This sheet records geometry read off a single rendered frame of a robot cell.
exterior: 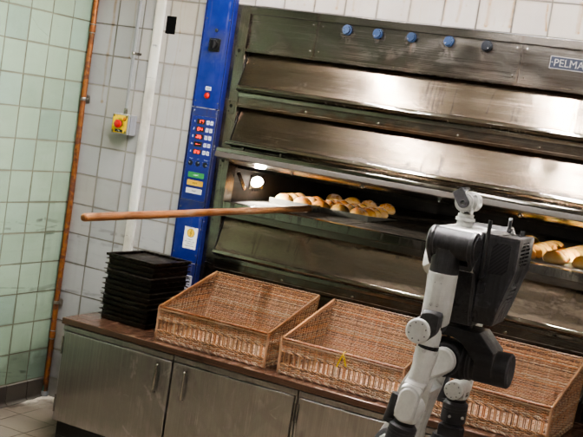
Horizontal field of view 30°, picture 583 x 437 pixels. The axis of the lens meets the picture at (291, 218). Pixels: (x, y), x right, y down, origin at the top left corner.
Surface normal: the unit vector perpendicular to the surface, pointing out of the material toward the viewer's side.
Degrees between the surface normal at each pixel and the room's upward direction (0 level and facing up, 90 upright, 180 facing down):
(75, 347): 90
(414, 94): 70
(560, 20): 90
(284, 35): 91
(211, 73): 90
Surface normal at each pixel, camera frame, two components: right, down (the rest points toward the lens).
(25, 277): 0.88, 0.18
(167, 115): -0.46, 0.02
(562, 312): -0.37, -0.32
